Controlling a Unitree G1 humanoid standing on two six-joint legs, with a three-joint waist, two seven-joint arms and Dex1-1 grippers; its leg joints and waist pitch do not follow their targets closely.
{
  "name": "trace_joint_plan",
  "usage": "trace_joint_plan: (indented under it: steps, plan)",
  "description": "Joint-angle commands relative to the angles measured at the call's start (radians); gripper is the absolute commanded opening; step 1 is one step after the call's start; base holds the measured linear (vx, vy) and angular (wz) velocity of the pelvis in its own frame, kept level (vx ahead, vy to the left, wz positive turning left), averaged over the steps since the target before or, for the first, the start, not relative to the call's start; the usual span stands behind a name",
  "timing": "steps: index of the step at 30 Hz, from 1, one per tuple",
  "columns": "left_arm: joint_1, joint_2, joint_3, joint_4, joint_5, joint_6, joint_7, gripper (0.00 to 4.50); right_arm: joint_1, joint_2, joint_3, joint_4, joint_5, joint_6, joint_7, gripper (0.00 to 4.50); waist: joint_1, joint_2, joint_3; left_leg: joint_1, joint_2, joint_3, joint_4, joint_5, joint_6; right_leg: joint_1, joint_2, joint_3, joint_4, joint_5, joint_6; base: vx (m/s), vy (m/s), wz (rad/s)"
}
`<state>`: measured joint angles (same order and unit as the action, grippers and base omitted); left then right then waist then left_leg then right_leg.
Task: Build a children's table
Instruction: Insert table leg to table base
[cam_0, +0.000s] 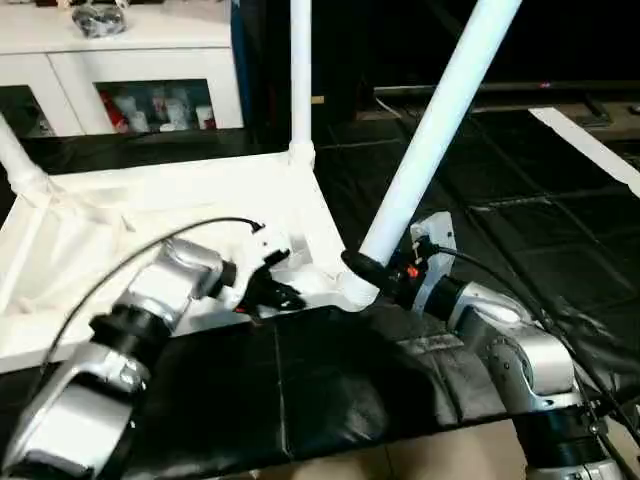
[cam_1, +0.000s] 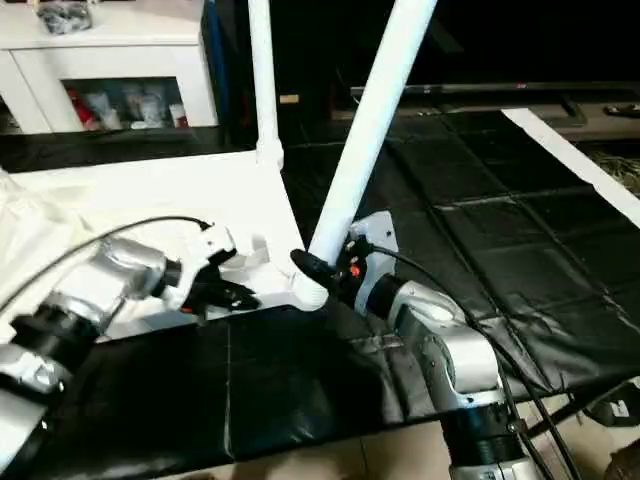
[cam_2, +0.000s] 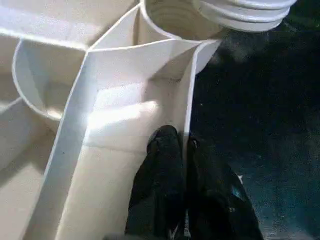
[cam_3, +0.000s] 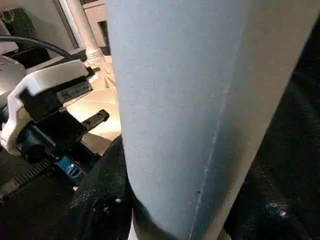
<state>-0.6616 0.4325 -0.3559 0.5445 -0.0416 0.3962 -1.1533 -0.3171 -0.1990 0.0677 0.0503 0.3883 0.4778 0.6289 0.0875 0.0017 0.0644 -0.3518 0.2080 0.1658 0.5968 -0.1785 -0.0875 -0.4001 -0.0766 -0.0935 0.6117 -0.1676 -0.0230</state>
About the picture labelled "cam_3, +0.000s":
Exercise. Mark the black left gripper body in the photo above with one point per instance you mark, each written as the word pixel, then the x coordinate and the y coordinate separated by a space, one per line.
pixel 50 125

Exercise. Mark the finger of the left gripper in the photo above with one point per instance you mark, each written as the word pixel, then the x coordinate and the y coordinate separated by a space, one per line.
pixel 96 120

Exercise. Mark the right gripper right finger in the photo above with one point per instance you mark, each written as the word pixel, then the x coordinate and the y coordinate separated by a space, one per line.
pixel 270 210

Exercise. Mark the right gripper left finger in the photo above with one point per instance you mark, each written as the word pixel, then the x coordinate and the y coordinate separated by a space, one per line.
pixel 102 200

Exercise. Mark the white plastic table top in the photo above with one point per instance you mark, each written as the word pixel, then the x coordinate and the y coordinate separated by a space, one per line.
pixel 95 105

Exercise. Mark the black work mat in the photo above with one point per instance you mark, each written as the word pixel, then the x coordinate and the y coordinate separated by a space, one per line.
pixel 30 215

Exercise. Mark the white glass-door cabinet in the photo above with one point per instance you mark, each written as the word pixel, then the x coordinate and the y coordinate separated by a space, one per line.
pixel 95 20

